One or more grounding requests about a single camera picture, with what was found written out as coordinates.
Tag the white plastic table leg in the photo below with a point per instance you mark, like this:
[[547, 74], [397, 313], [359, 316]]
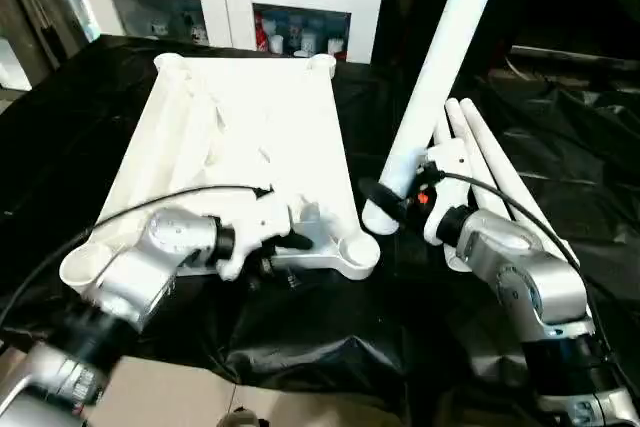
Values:
[[440, 134], [440, 47], [502, 162], [459, 119]]

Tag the white plastic table top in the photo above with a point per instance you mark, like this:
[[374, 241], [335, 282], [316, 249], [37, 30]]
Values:
[[240, 112]]

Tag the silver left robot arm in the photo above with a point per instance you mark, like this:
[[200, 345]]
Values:
[[150, 267]]

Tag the dark grey robot foot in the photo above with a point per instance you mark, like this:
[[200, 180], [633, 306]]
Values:
[[241, 418]]

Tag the white cup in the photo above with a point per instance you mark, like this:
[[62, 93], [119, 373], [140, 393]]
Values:
[[276, 44], [336, 45]]

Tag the black plastic mat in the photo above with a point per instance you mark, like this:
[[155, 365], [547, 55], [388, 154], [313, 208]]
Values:
[[575, 147]]

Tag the white jar blue print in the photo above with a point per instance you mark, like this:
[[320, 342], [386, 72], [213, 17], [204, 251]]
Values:
[[310, 39]]

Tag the red packet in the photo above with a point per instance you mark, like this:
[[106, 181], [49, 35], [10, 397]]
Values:
[[260, 34]]

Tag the long black bar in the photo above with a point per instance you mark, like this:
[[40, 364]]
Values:
[[575, 57]]

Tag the grey metal rack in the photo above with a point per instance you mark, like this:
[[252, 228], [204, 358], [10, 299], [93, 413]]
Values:
[[40, 12]]

